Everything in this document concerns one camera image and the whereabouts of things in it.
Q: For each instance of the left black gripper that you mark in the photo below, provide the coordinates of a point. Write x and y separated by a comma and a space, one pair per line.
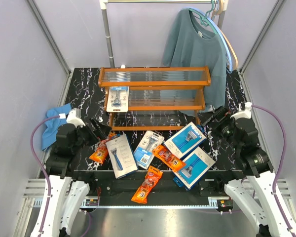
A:
102, 131

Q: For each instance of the light blue clothes hanger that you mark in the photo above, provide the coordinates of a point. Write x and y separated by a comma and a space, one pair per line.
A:
207, 22

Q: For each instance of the metal clothes rack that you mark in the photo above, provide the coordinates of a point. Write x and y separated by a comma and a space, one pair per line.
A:
103, 7

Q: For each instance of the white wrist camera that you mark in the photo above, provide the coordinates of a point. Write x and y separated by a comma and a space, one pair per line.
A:
244, 111
74, 117

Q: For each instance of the blue razor box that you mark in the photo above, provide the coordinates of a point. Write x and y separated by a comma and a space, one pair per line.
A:
185, 140
196, 165

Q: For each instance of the wooden clothes hanger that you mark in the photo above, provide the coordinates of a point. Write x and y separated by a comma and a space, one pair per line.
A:
230, 47

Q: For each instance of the blue razor box lower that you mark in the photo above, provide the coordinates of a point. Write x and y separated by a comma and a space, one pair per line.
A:
196, 165

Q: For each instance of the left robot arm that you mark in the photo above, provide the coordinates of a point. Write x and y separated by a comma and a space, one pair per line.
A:
66, 188

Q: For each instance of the Gillette razor pack on shelf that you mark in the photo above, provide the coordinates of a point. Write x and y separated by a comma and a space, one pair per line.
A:
118, 99

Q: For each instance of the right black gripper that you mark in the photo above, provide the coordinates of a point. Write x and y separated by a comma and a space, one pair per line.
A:
222, 114

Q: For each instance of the orange wooden three-tier shelf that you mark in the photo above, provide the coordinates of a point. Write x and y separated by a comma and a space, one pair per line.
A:
156, 96

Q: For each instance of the blue cloth hat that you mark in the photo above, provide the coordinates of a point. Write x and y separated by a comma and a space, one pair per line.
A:
49, 135

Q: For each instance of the Gillette razor blister pack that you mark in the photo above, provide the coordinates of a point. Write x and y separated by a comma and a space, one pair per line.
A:
143, 153

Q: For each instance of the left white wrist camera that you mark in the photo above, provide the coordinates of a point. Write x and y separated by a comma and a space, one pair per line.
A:
74, 117

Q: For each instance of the orange bic razor bag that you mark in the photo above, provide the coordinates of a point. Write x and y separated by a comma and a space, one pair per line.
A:
152, 177
174, 163
102, 152

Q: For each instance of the blue razor box upper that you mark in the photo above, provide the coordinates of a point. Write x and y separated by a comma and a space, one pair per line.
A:
185, 140

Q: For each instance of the orange BIC razor bag front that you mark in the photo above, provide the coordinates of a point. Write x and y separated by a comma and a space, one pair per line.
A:
152, 177

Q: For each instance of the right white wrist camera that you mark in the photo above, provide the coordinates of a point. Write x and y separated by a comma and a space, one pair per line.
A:
244, 111

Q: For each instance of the white Harry's razor box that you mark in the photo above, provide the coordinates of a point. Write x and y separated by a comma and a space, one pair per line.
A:
121, 156

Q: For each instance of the teal t-shirt on hanger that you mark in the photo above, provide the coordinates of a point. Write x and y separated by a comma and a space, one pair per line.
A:
191, 45

